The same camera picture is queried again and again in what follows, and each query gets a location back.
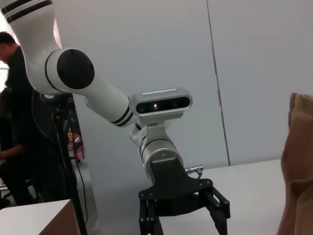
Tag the person in black clothes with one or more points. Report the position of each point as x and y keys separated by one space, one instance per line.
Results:
x=17 y=117

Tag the black tripod stand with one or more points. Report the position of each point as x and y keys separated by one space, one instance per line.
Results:
x=69 y=171

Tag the khaki canvas food bag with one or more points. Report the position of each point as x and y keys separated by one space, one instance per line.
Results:
x=298 y=159

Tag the black standing fan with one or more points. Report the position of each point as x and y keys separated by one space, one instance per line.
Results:
x=40 y=115

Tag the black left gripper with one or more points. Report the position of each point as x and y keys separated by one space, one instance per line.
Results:
x=168 y=186

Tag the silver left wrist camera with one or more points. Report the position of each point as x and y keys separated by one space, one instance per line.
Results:
x=161 y=105

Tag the red hanging ribbons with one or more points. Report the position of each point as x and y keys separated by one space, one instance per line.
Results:
x=78 y=149

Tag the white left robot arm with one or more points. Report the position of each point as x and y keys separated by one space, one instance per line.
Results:
x=105 y=98

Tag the silver left camera mount bracket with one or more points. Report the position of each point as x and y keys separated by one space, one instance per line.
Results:
x=156 y=129

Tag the white topped wooden cabinet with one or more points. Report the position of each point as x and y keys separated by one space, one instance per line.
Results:
x=31 y=218

